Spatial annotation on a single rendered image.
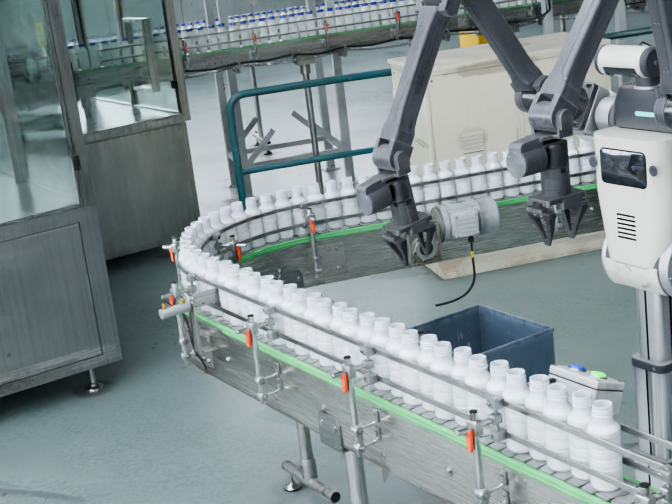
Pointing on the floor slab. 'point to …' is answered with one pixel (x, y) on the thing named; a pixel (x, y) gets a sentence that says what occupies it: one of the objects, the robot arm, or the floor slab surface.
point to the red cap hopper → (291, 113)
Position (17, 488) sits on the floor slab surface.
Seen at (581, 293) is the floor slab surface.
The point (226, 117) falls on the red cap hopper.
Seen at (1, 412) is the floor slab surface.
